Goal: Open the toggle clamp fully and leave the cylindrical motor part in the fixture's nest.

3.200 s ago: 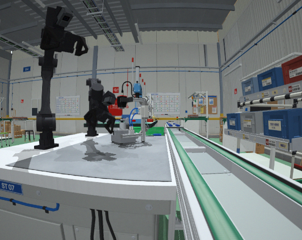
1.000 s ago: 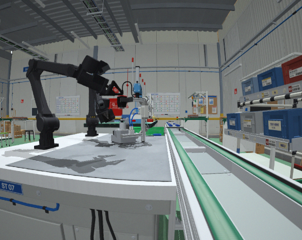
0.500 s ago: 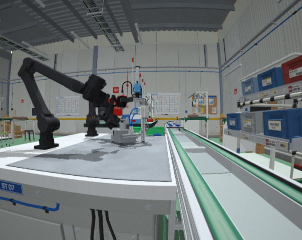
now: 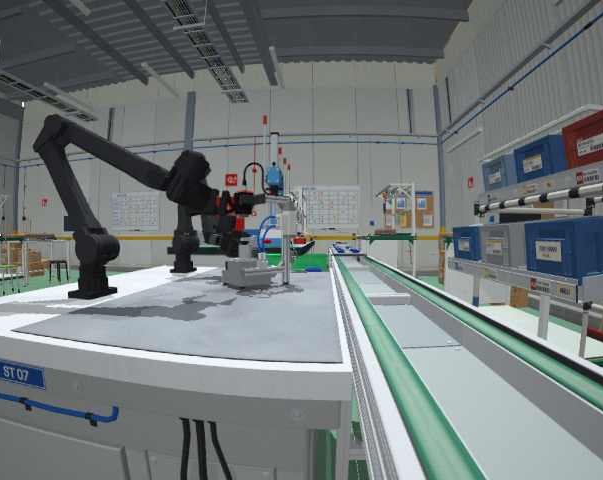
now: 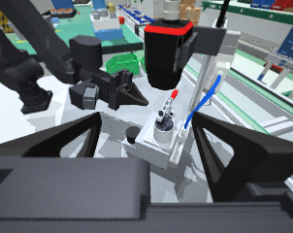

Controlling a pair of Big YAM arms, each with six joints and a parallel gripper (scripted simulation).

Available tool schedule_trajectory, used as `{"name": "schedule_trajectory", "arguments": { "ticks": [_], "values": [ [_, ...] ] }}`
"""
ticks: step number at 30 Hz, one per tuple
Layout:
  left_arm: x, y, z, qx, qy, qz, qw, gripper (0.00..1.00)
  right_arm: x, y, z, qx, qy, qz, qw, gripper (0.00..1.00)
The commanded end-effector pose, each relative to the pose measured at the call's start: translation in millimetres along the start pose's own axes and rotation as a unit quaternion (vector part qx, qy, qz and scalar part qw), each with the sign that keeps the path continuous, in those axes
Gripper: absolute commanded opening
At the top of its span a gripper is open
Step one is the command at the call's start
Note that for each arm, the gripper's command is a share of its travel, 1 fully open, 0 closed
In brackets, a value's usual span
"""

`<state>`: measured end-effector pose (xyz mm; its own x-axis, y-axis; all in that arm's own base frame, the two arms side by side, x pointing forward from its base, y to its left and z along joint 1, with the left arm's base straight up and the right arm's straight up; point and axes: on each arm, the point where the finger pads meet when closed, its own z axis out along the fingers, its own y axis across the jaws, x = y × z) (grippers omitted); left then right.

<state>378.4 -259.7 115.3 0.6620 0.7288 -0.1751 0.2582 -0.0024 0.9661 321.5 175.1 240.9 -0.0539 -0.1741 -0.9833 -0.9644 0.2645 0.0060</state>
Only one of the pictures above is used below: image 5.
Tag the red push broom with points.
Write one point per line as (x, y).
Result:
(274, 68)

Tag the grey cylinder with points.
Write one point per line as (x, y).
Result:
(162, 134)

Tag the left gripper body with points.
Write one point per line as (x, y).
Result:
(118, 80)

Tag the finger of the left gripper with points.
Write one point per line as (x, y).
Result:
(124, 93)
(121, 101)

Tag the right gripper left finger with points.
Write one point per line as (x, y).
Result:
(49, 142)

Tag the green plastic bin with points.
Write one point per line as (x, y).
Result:
(143, 64)
(133, 66)

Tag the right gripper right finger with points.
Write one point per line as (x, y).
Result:
(258, 157)

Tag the grey flat mat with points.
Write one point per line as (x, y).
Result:
(187, 183)

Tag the black cable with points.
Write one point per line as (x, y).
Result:
(222, 13)

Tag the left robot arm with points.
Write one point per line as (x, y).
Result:
(22, 74)

